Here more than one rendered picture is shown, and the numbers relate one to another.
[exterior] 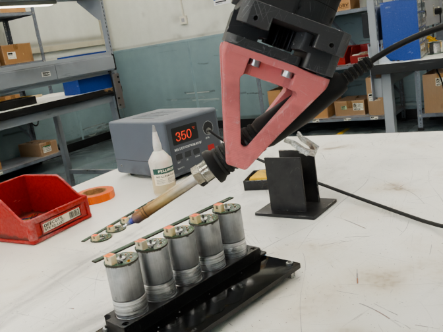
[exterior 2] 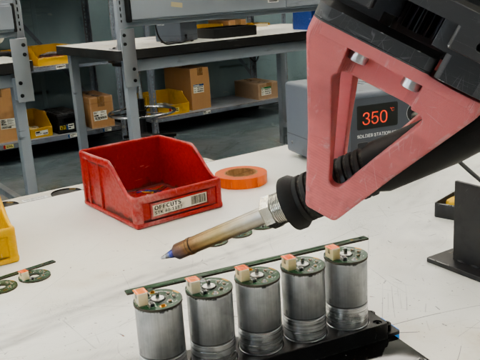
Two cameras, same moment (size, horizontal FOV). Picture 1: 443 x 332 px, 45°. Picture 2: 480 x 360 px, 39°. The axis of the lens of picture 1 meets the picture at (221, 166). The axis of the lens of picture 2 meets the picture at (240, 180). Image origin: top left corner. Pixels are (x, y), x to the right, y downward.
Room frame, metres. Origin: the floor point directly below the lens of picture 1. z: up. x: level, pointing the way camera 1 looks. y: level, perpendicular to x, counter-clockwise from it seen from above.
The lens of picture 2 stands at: (0.08, -0.08, 0.96)
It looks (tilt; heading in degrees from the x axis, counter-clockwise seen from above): 16 degrees down; 21
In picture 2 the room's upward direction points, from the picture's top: 3 degrees counter-clockwise
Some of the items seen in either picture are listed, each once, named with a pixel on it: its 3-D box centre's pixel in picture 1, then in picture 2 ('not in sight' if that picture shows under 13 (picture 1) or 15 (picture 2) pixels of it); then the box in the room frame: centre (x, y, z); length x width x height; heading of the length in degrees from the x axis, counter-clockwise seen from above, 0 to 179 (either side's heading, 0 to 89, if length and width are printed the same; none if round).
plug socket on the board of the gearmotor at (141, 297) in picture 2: (111, 258); (142, 296); (0.36, 0.09, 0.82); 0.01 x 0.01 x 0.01; 45
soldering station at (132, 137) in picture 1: (166, 142); (355, 121); (0.90, 0.09, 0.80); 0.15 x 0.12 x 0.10; 43
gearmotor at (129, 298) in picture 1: (127, 290); (161, 342); (0.36, 0.08, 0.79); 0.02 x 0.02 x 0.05
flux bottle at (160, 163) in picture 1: (159, 159); not in sight; (0.75, 0.09, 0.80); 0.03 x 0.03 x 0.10
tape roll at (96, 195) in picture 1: (94, 195); (241, 177); (0.78, 0.19, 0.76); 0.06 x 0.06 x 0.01
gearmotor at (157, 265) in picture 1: (157, 274); (211, 329); (0.38, 0.06, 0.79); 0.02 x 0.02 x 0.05
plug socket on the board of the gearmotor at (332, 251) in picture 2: (219, 207); (333, 251); (0.44, 0.01, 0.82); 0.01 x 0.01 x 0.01; 45
